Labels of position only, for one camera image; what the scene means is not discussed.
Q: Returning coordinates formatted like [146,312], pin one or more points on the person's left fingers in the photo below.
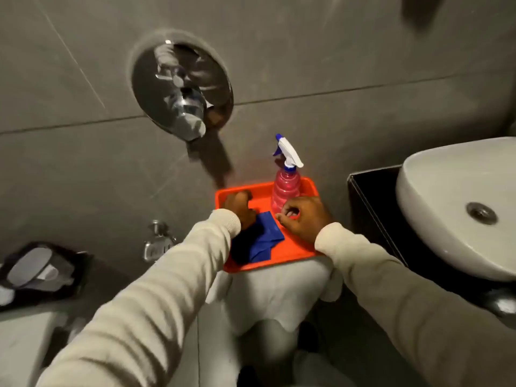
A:
[238,198]

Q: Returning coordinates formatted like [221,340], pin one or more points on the blue cleaning cloth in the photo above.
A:
[260,241]

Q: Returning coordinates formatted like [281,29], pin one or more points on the white toilet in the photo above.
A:
[274,294]

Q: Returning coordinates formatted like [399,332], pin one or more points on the chrome sink drain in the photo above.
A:
[481,213]

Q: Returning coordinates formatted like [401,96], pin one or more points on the orange plastic tray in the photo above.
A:
[292,247]

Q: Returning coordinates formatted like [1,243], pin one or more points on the round chrome wall flush plate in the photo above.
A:
[183,90]

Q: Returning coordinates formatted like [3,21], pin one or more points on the chrome wall valve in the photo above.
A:
[158,242]

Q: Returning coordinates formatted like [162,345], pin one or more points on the person's right hand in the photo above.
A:
[308,219]

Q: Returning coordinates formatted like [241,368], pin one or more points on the person's right forearm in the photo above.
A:
[411,314]

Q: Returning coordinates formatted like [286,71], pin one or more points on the white ceramic sink basin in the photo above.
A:
[451,189]

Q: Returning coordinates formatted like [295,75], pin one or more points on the pink spray bottle white trigger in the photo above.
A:
[285,185]

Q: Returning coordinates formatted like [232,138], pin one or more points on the person's left hand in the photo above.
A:
[241,209]

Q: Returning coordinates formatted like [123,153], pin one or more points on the person's right thumb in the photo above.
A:
[285,222]

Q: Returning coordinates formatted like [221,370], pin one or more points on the person's left forearm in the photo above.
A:
[161,306]

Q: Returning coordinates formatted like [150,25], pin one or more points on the black vanity counter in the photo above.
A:
[375,205]

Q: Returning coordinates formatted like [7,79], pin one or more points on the black trash bin with liner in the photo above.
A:
[38,274]

